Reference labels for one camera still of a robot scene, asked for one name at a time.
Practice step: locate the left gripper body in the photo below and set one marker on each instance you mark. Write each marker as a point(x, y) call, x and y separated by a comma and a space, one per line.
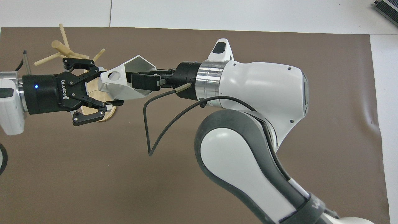
point(43, 93)

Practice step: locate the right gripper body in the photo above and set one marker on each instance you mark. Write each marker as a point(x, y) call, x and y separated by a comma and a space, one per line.
point(186, 77)

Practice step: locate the white angular cup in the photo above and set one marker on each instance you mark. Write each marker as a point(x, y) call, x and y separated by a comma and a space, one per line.
point(113, 88)

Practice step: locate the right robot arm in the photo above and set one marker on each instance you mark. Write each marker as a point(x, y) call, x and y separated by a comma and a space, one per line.
point(264, 90)

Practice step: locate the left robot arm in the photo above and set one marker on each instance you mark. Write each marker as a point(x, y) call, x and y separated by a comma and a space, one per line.
point(11, 105)

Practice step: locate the wooden cup rack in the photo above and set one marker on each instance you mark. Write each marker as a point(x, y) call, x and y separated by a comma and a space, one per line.
point(63, 47)

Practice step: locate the grey metal device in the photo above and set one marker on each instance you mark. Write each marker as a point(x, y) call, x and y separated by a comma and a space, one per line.
point(388, 9)

